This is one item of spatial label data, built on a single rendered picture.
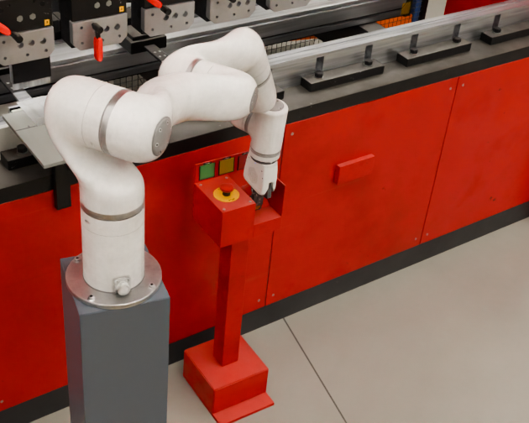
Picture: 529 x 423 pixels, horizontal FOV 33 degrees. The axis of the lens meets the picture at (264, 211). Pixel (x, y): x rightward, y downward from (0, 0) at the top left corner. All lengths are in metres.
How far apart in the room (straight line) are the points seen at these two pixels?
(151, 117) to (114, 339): 0.49
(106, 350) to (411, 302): 1.79
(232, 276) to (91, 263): 0.94
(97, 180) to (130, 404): 0.55
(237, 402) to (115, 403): 1.02
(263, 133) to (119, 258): 0.74
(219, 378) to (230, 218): 0.63
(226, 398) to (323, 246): 0.65
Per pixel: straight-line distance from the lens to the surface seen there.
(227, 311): 2.70
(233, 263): 2.58
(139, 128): 1.51
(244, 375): 2.84
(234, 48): 1.97
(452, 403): 3.06
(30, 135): 2.26
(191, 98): 1.75
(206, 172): 2.47
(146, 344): 1.83
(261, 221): 2.47
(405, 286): 3.45
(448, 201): 3.49
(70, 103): 1.57
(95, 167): 1.63
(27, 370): 2.72
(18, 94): 2.44
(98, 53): 2.31
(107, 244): 1.68
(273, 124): 2.29
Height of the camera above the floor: 2.17
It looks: 36 degrees down
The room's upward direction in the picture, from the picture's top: 6 degrees clockwise
